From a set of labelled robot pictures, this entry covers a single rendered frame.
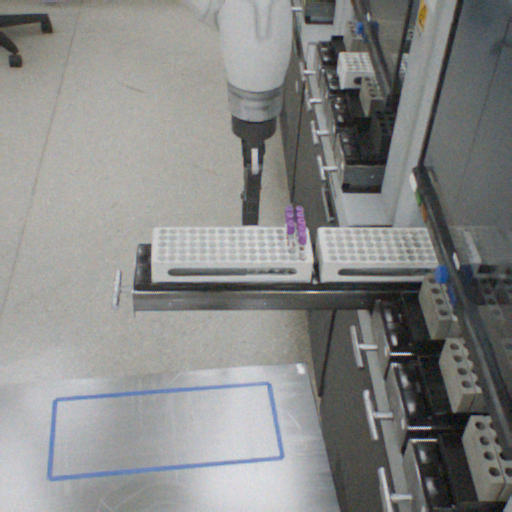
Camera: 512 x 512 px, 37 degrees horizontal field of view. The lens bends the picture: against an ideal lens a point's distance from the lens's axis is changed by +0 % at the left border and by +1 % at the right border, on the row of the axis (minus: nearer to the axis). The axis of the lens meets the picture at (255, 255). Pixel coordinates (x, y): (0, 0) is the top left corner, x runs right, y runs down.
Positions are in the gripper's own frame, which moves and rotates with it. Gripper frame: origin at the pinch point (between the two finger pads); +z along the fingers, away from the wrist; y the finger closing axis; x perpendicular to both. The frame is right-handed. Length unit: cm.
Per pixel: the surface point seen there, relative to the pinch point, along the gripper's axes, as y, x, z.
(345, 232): -4.3, 19.0, 9.7
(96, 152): -153, -51, 94
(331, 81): -69, 25, 14
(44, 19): -253, -84, 85
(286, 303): 6.9, 7.0, 17.7
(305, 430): 38.3, 6.8, 13.4
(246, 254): 2.9, -0.6, 8.7
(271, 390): 30.6, 2.1, 13.3
